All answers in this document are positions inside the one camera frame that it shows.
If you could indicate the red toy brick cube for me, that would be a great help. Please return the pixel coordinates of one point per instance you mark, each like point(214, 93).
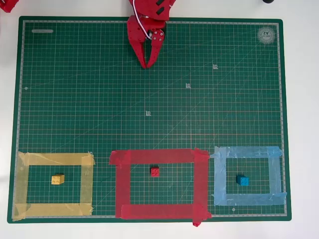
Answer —
point(155, 171)

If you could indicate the blue toy brick cube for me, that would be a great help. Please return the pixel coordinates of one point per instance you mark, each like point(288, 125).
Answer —
point(242, 180)

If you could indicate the green cutting mat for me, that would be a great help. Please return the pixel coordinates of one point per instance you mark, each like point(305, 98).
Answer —
point(99, 99)

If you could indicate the red tape square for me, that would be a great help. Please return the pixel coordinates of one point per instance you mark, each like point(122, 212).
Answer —
point(159, 155)

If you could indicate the red follower robot arm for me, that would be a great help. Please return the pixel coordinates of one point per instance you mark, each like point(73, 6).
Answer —
point(149, 7)

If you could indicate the red leader robot arm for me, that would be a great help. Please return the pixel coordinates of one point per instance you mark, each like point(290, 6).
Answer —
point(7, 5)

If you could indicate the black pole foot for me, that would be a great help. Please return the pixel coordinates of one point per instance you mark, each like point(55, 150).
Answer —
point(268, 1)

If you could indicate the yellow toy brick cube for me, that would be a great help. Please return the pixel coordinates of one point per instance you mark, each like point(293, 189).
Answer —
point(57, 179)

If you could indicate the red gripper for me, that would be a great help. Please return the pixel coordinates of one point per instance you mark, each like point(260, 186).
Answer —
point(135, 32)

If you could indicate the yellow tape square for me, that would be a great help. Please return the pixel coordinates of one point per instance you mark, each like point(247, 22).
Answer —
point(54, 158)

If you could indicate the blue tape square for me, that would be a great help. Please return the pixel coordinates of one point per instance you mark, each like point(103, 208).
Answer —
point(249, 152)

